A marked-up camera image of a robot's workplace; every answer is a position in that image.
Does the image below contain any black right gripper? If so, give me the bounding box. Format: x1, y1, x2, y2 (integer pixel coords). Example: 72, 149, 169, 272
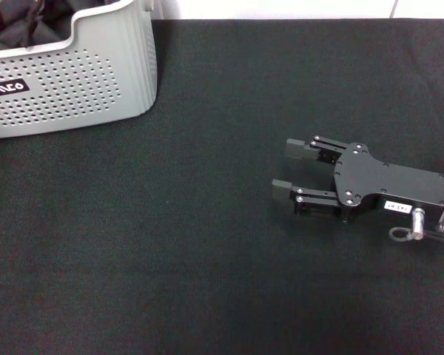
271, 135, 444, 226

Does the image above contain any black cable silver plug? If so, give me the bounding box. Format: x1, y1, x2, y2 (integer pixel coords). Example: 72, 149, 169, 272
388, 206, 444, 254

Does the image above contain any dark cloth pile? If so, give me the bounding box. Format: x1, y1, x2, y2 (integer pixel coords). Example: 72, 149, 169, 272
0, 0, 112, 48

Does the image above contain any black tablecloth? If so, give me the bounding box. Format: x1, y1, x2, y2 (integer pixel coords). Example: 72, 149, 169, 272
0, 17, 444, 355

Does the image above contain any grey perforated storage box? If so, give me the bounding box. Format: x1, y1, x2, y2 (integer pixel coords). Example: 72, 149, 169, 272
0, 0, 159, 141

